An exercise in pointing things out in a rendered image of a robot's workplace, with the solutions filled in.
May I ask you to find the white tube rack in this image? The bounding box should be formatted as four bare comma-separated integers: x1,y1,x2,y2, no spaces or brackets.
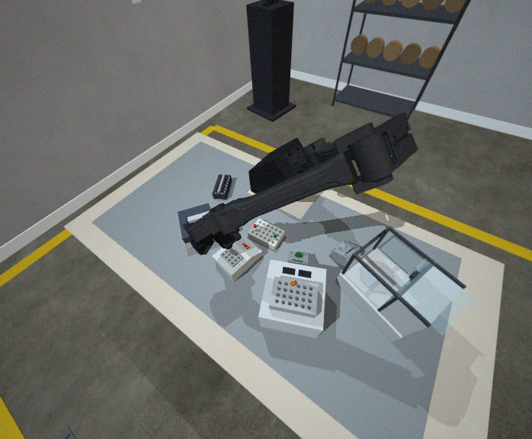
248,218,285,250

